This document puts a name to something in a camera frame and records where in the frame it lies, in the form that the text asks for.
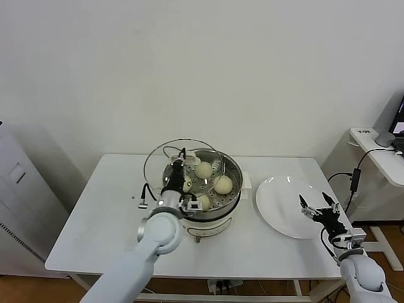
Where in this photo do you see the white table frame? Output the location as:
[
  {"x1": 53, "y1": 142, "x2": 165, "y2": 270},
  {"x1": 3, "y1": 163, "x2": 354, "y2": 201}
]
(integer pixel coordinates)
[{"x1": 68, "y1": 273, "x2": 370, "y2": 303}]

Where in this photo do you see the white round plate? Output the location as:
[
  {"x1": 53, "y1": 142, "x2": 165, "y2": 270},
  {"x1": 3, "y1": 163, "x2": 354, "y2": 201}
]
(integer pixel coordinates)
[{"x1": 254, "y1": 175, "x2": 331, "y2": 240}]

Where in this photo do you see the white power strip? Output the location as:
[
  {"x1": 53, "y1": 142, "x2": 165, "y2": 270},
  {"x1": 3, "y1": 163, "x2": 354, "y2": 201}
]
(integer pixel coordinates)
[{"x1": 206, "y1": 279, "x2": 244, "y2": 296}]

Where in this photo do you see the stainless steel steamer basket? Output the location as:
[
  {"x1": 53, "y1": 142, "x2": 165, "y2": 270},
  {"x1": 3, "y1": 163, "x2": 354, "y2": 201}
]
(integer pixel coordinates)
[{"x1": 162, "y1": 148, "x2": 244, "y2": 218}]

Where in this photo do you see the black cooker power cord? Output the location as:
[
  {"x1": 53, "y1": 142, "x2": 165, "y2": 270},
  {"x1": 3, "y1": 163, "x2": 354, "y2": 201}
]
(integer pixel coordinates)
[{"x1": 162, "y1": 145, "x2": 186, "y2": 158}]

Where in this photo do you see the black left camera cable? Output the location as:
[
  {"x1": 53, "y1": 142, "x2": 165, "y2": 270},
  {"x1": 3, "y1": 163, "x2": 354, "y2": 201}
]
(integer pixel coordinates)
[{"x1": 138, "y1": 182, "x2": 165, "y2": 209}]

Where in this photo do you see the thin black cable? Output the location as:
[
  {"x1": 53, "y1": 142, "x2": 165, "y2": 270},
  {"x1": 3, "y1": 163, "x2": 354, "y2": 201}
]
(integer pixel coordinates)
[
  {"x1": 343, "y1": 191, "x2": 355, "y2": 214},
  {"x1": 356, "y1": 148, "x2": 399, "y2": 170},
  {"x1": 327, "y1": 172, "x2": 353, "y2": 184}
]

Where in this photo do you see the grey cylinder speaker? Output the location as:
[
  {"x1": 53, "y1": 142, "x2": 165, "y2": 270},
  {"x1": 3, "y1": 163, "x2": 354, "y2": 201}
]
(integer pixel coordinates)
[{"x1": 375, "y1": 131, "x2": 396, "y2": 148}]

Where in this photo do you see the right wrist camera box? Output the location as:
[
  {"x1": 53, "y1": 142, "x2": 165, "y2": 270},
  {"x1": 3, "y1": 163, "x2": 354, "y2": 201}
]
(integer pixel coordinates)
[{"x1": 343, "y1": 229, "x2": 367, "y2": 250}]

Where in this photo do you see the cream electric cooker base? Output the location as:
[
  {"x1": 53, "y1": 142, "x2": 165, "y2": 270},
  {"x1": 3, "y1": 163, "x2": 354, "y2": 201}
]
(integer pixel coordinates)
[{"x1": 153, "y1": 170, "x2": 253, "y2": 244}]

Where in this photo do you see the light grey cabinet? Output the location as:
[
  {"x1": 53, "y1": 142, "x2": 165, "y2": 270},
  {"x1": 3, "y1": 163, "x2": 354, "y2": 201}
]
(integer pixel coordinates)
[{"x1": 0, "y1": 121, "x2": 69, "y2": 278}]

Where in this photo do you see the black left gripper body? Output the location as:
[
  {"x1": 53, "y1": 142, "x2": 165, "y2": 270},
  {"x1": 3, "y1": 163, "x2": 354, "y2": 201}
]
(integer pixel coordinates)
[{"x1": 162, "y1": 160, "x2": 187, "y2": 193}]

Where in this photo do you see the black power adapter box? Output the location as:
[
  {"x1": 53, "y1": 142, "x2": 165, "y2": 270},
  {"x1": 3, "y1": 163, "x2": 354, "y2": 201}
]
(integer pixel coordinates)
[{"x1": 349, "y1": 169, "x2": 362, "y2": 193}]

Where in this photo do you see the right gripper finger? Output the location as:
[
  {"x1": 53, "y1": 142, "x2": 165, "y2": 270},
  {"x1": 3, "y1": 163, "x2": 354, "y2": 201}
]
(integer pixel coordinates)
[
  {"x1": 298, "y1": 194, "x2": 318, "y2": 220},
  {"x1": 321, "y1": 191, "x2": 340, "y2": 217}
]

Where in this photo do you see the glass lid with cream handle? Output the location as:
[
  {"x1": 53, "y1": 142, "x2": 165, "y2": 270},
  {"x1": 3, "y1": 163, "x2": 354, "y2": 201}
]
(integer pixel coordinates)
[{"x1": 143, "y1": 137, "x2": 229, "y2": 206}]

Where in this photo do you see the dark laptop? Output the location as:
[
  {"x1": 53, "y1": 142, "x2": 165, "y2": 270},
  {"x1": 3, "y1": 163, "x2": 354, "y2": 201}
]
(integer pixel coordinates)
[{"x1": 388, "y1": 94, "x2": 404, "y2": 149}]

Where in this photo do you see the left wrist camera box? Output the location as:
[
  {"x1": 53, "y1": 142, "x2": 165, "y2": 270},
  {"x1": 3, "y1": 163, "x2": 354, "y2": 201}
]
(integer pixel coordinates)
[{"x1": 181, "y1": 195, "x2": 205, "y2": 212}]

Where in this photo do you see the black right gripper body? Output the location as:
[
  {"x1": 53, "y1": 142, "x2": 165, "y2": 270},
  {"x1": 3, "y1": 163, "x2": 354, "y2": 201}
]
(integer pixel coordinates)
[{"x1": 312, "y1": 208, "x2": 348, "y2": 243}]

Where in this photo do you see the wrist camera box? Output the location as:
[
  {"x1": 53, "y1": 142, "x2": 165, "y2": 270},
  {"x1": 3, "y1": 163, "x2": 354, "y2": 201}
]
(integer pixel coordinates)
[
  {"x1": 181, "y1": 195, "x2": 205, "y2": 212},
  {"x1": 343, "y1": 229, "x2": 367, "y2": 250}
]

